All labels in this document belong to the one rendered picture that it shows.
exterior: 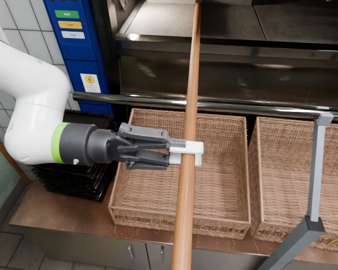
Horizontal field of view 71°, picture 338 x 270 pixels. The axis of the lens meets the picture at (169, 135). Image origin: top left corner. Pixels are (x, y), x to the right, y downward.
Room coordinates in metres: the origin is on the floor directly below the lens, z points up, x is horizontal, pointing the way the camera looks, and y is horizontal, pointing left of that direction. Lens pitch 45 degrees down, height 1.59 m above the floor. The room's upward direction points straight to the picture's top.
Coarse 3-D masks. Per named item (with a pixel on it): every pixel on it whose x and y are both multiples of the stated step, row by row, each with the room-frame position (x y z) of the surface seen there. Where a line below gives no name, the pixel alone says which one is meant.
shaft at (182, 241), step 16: (192, 48) 0.80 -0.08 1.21; (192, 64) 0.69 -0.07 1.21; (192, 80) 0.59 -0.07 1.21; (192, 96) 0.51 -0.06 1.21; (192, 112) 0.45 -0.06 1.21; (192, 128) 0.39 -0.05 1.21; (192, 160) 0.30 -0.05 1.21; (192, 176) 0.26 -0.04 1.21; (192, 192) 0.23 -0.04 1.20; (192, 208) 0.20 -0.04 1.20; (176, 224) 0.17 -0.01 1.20; (192, 224) 0.17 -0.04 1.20; (176, 240) 0.14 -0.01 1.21; (176, 256) 0.12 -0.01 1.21
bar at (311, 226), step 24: (72, 96) 0.58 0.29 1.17; (96, 96) 0.57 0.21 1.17; (120, 96) 0.56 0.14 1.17; (144, 96) 0.56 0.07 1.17; (336, 120) 0.48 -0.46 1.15; (312, 144) 0.46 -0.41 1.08; (312, 168) 0.40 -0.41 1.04; (312, 192) 0.35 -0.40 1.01; (312, 216) 0.30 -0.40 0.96; (288, 240) 0.29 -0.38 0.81; (312, 240) 0.26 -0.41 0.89; (264, 264) 0.29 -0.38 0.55
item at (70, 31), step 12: (48, 0) 0.94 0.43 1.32; (60, 0) 0.93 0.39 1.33; (72, 0) 0.93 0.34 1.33; (60, 12) 0.93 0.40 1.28; (72, 12) 0.93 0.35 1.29; (60, 24) 0.94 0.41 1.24; (72, 24) 0.93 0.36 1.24; (84, 24) 0.92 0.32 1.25; (60, 36) 0.94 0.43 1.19; (72, 36) 0.93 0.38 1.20; (84, 36) 0.92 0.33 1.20
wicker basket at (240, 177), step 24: (144, 120) 0.88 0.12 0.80; (168, 120) 0.87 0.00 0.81; (216, 120) 0.85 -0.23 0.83; (240, 120) 0.84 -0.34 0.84; (216, 144) 0.81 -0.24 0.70; (240, 144) 0.76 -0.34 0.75; (120, 168) 0.60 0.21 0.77; (168, 168) 0.74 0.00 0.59; (216, 168) 0.74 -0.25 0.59; (240, 168) 0.65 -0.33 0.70; (120, 192) 0.56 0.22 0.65; (144, 192) 0.60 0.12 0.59; (168, 192) 0.60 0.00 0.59; (216, 192) 0.60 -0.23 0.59; (240, 192) 0.55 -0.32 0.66; (120, 216) 0.48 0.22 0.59; (144, 216) 0.43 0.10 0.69; (168, 216) 0.42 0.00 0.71; (216, 216) 0.47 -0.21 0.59; (240, 216) 0.46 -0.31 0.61
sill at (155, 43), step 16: (128, 48) 0.94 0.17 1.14; (144, 48) 0.93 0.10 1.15; (160, 48) 0.92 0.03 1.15; (176, 48) 0.91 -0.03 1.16; (208, 48) 0.90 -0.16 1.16; (224, 48) 0.89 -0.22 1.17; (240, 48) 0.88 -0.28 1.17; (256, 48) 0.87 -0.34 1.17; (272, 48) 0.87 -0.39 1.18; (288, 48) 0.86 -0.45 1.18; (304, 48) 0.86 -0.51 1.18; (320, 48) 0.86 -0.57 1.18; (336, 48) 0.86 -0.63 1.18
